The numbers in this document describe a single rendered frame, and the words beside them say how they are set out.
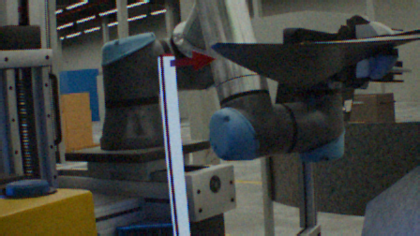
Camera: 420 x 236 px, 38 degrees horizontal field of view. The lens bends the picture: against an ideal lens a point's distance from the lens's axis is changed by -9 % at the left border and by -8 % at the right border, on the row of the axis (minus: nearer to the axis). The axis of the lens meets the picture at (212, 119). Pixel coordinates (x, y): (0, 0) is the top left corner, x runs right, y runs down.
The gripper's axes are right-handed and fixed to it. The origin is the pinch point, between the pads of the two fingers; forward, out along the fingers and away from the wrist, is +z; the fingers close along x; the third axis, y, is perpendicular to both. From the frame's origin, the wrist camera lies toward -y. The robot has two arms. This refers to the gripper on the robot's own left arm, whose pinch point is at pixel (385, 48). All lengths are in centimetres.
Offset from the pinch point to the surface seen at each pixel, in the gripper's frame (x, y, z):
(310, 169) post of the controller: 20, 9, -51
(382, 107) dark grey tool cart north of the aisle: 13, 307, -613
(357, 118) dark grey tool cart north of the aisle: 27, 280, -630
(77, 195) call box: 14.5, -33.7, 11.7
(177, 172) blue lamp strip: 14.9, -22.2, -8.8
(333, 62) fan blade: 1.8, -5.3, -3.7
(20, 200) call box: 14.8, -38.7, 13.5
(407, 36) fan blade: -0.3, -3.5, 11.7
